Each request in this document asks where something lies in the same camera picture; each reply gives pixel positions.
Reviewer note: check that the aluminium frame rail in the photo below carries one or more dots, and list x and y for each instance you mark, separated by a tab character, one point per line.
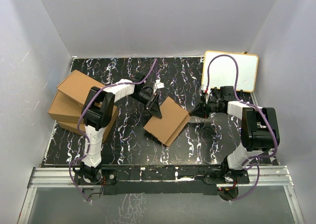
59	177

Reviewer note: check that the bottom folded cardboard box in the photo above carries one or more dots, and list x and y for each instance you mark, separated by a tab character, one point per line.
73	126

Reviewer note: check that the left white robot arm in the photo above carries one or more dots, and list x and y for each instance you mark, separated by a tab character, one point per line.
97	113

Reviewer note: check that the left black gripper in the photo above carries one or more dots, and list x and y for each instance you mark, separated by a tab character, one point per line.
153	106

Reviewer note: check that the brown cardboard box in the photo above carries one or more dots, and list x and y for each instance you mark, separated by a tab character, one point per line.
166	129

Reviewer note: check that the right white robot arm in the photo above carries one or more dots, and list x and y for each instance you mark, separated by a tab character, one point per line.
259	128

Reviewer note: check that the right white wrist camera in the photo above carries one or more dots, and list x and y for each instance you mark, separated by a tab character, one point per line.
205	91

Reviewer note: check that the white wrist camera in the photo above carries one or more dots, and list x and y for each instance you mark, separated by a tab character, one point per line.
205	91
157	85

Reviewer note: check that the top small folded cardboard box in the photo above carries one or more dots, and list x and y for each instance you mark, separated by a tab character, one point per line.
77	86

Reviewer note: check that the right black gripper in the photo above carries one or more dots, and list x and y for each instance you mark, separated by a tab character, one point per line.
199	111

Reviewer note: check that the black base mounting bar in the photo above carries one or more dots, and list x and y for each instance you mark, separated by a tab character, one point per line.
166	179

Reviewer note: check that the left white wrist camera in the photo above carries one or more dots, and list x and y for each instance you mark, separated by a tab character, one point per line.
157	85

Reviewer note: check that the middle folded cardboard box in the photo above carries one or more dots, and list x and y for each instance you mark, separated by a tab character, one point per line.
64	109

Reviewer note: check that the white board yellow frame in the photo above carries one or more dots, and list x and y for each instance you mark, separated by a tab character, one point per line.
224	68

